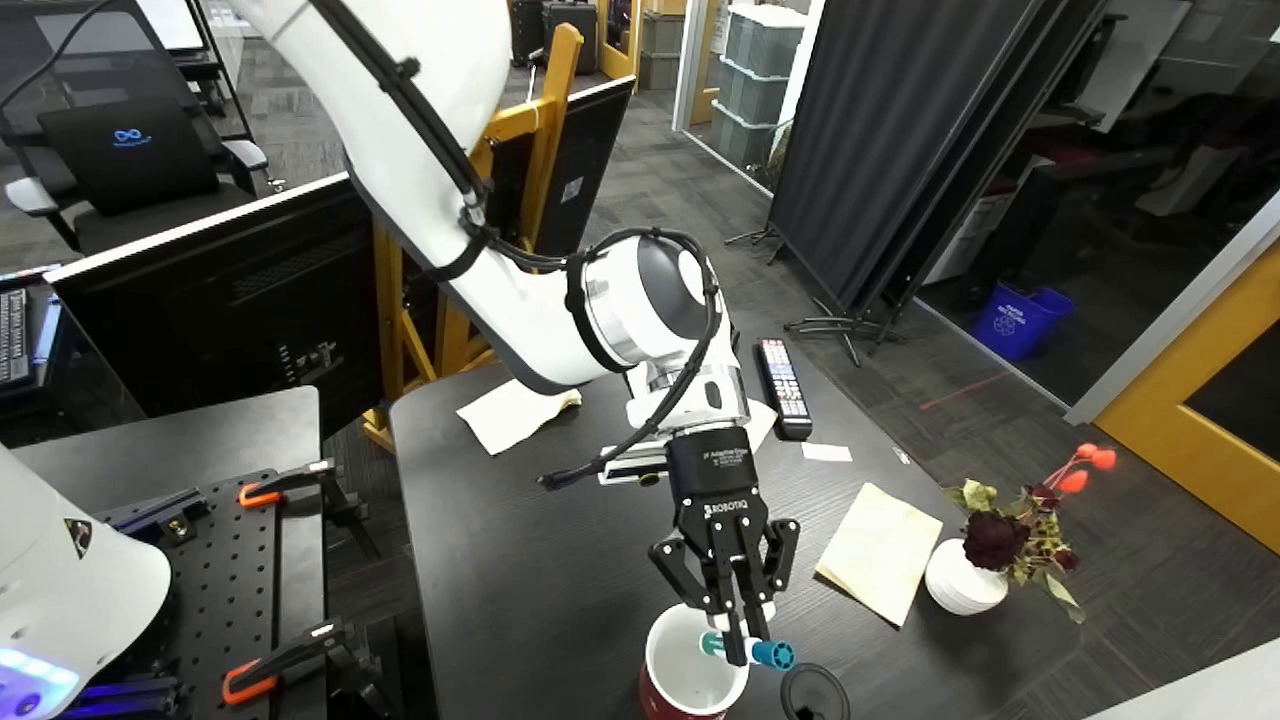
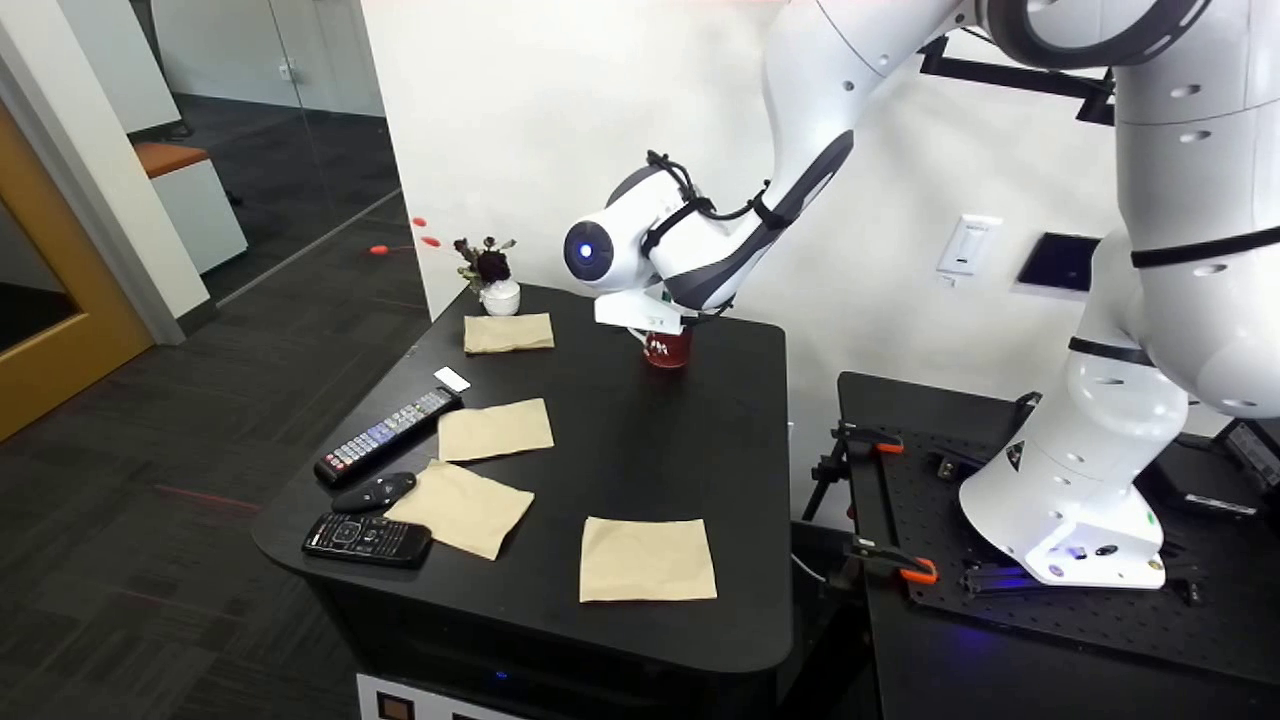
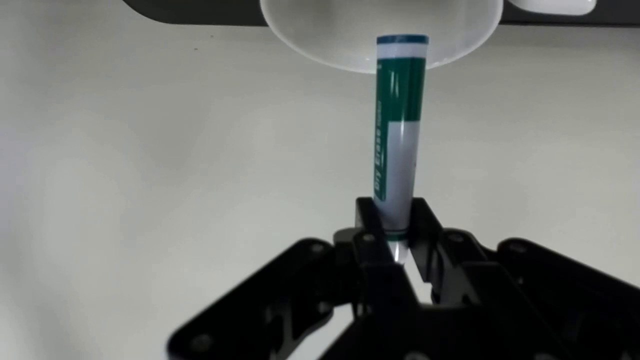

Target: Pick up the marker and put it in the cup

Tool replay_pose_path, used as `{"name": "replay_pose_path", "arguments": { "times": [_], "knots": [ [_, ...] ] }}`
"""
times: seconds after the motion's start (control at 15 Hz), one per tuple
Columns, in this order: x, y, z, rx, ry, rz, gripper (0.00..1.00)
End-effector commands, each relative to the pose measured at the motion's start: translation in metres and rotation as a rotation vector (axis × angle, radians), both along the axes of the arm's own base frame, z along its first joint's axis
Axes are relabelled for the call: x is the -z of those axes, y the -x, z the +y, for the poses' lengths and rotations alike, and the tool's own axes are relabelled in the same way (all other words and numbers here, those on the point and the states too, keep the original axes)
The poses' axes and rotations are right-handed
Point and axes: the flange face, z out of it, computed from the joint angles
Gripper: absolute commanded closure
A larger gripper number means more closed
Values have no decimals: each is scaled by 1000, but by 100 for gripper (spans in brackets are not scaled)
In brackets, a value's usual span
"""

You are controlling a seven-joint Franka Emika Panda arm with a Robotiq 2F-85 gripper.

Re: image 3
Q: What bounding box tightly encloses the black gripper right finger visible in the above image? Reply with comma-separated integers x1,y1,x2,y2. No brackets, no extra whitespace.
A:
406,196,640,360

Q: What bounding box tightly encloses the green and white marker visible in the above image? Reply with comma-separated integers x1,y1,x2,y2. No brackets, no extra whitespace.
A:
370,35,429,266

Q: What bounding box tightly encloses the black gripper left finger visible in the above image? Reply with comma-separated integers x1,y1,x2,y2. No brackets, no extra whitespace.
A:
165,196,422,360

